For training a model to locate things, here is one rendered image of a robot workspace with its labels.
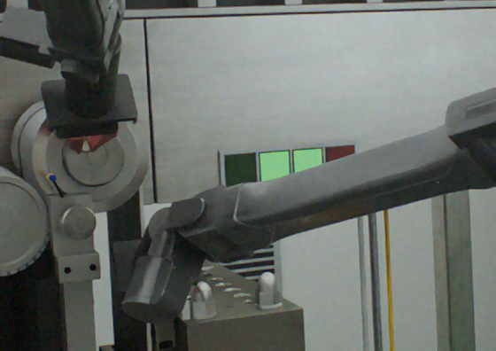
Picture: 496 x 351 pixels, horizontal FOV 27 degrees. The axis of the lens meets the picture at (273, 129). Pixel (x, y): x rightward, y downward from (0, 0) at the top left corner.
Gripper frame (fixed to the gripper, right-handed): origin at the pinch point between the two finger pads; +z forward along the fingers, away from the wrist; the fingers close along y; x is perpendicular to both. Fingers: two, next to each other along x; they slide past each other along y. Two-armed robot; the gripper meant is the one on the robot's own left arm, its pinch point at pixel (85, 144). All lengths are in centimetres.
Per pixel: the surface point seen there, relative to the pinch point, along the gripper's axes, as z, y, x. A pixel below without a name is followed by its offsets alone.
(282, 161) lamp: 35, 38, 16
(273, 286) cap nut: 16.6, 23.5, -14.7
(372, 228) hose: 58, 60, 13
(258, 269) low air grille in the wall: 260, 102, 109
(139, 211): 10.5, 6.9, -4.1
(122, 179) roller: 6.1, 4.8, -1.7
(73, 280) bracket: 7.8, -3.3, -13.9
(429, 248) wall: 265, 181, 109
